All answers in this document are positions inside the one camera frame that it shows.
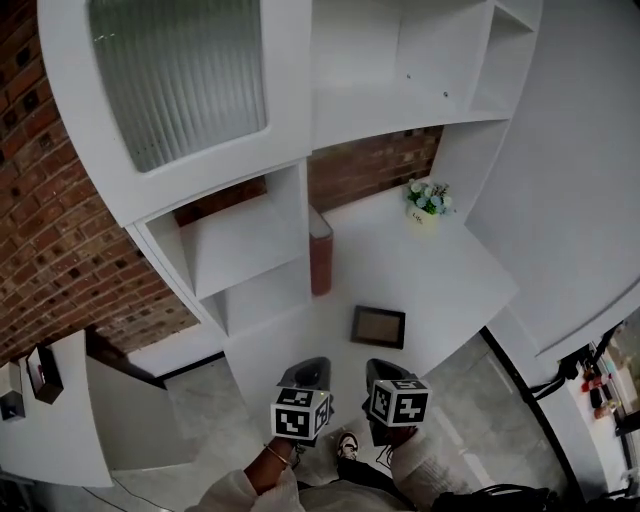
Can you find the white pot with flowers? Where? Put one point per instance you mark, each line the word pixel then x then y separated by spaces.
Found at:
pixel 425 210

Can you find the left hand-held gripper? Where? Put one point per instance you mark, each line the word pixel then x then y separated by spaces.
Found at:
pixel 297 417

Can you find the red hardcover book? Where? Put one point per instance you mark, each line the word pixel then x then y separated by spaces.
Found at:
pixel 321 260

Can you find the person's beige top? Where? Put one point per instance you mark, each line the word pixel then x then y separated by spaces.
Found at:
pixel 350 500

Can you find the black framed window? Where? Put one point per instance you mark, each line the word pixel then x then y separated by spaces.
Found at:
pixel 627 375

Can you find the dark picture frame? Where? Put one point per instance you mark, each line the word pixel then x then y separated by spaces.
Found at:
pixel 377 327

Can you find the white side table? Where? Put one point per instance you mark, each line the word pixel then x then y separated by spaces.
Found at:
pixel 55 450

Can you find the person's left forearm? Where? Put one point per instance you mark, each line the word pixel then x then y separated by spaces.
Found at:
pixel 265 475

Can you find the black bag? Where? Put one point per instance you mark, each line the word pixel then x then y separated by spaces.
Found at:
pixel 490 500

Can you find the dark brown open box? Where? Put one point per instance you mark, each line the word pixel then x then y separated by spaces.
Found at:
pixel 47 385

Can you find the white hutch shelving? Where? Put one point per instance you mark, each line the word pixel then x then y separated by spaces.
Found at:
pixel 400 75

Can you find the person's right forearm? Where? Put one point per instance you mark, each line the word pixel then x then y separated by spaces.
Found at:
pixel 425 470

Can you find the person's right shoe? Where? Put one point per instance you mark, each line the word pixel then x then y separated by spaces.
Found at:
pixel 348 446

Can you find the ribbed glass cabinet door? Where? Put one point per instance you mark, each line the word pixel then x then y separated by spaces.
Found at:
pixel 175 75

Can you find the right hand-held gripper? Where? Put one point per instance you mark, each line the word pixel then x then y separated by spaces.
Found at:
pixel 400 405

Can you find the grey open box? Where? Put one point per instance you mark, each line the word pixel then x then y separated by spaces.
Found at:
pixel 11 407

